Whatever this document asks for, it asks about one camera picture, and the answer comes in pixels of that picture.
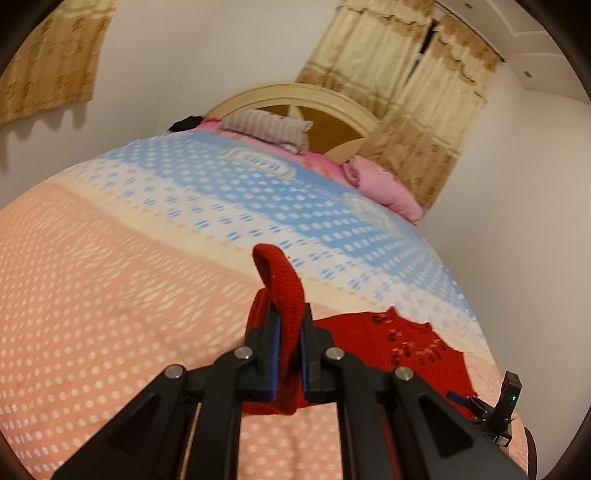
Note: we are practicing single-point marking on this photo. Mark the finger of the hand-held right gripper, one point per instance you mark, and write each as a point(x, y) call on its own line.
point(466, 400)

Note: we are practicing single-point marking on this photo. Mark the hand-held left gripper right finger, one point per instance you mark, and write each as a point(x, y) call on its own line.
point(304, 360)

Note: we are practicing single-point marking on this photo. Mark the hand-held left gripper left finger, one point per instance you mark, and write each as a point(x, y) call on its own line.
point(273, 355)

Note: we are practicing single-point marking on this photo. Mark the red knitted sweater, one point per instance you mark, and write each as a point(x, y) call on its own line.
point(369, 337)

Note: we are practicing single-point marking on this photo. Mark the dotted pink and blue blanket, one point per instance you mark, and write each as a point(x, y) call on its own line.
point(115, 277)

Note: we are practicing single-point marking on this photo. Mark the pink pillow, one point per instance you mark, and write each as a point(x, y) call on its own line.
point(383, 189)

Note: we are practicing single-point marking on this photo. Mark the striped pillow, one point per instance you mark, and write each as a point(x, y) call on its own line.
point(263, 122)

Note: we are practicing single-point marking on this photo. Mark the dark cloth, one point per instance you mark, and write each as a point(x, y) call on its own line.
point(184, 123)

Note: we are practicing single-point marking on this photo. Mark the cream wooden headboard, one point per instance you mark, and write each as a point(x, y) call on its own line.
point(295, 94)

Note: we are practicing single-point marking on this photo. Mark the beige patterned curtain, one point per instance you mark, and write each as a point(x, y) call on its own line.
point(369, 46)
point(443, 115)
point(46, 50)

